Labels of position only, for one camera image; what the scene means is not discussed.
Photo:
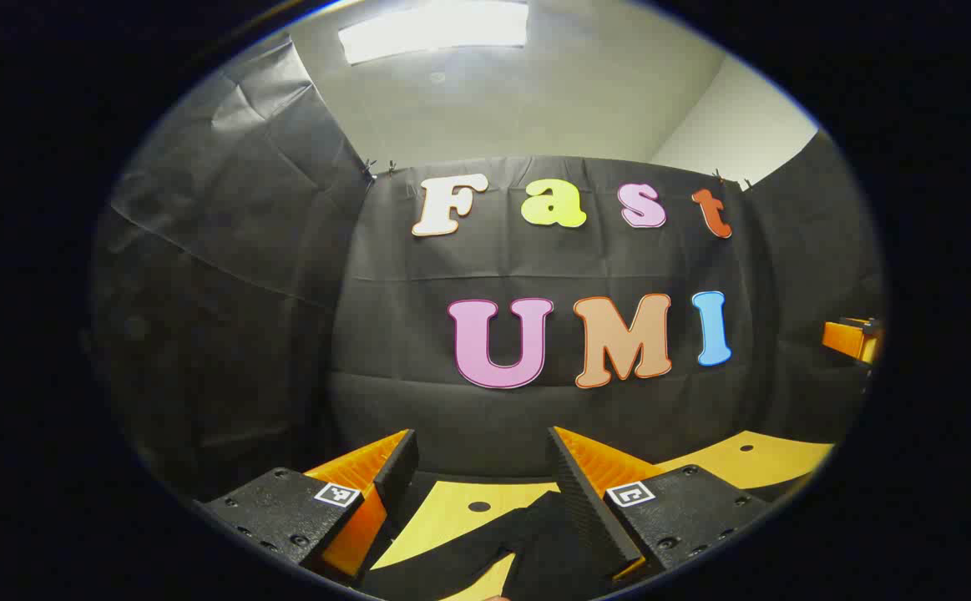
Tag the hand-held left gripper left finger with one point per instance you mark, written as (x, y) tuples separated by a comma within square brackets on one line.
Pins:
[(397, 467)]

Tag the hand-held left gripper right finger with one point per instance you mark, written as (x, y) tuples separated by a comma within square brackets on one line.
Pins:
[(573, 492)]

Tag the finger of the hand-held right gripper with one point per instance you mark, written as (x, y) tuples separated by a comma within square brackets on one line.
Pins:
[(840, 338)]

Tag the black button-up garment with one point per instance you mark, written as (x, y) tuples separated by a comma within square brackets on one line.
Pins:
[(527, 542)]

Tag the black backdrop cloth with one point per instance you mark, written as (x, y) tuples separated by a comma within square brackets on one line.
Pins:
[(418, 334)]

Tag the ceiling light panel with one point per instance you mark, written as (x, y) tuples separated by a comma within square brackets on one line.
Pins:
[(435, 29)]

